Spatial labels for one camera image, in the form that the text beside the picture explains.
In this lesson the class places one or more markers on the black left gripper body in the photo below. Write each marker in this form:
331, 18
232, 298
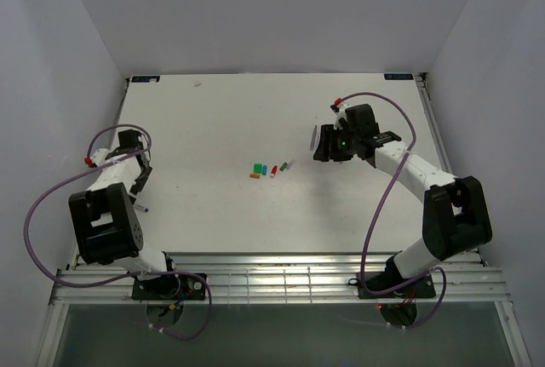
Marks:
138, 183

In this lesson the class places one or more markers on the blue ballpoint pen upper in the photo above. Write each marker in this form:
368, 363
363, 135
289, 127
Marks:
140, 208

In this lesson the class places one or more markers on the blue label sticker right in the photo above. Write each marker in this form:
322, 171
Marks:
398, 76

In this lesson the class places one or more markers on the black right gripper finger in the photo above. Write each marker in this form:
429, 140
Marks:
325, 156
325, 137

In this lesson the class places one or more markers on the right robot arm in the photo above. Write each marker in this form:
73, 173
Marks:
455, 217

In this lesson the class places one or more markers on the purple highlighter pen body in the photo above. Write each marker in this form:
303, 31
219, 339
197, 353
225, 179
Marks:
314, 139

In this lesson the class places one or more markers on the blue label sticker left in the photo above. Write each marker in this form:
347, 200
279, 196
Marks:
145, 79

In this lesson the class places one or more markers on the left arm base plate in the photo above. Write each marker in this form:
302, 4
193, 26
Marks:
169, 288

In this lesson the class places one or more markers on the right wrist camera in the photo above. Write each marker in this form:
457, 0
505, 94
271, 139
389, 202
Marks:
339, 107

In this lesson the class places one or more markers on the aluminium rail frame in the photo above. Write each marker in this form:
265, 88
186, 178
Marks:
294, 241

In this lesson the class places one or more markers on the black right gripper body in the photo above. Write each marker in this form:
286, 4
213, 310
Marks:
347, 139

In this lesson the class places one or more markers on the blue label sticker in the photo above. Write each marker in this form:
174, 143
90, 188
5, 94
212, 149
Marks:
145, 79
398, 76

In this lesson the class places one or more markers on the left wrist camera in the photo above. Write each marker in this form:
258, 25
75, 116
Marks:
97, 158

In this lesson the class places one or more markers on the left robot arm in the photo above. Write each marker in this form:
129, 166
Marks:
104, 218

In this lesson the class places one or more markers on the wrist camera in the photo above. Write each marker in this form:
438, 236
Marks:
339, 107
97, 158

